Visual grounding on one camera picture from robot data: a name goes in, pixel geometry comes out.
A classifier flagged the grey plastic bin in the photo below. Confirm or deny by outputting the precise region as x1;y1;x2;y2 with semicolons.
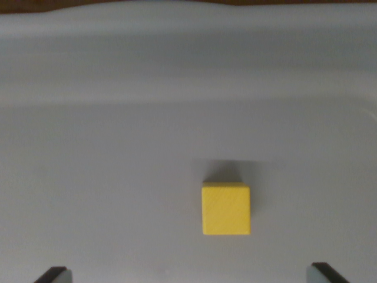
0;1;377;283

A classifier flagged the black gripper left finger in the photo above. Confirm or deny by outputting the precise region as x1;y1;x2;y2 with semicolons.
34;266;72;283

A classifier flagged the yellow wooden cube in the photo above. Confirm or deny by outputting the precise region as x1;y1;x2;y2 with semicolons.
201;182;252;236

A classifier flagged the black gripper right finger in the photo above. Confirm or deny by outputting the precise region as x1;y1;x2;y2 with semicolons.
306;262;351;283

